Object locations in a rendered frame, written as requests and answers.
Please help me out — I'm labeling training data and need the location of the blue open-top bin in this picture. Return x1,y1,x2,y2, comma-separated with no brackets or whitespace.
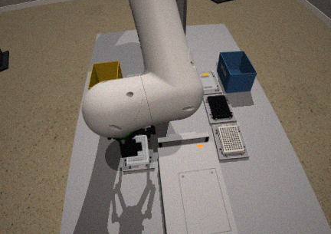
217,51,257,94

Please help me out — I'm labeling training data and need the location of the yellow open bin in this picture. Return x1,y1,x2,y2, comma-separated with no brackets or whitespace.
88,61,123,89

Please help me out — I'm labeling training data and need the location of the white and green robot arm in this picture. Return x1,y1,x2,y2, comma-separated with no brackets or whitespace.
82,0,204,158

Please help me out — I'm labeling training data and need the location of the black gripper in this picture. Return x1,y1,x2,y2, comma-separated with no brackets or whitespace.
107,125,156,140

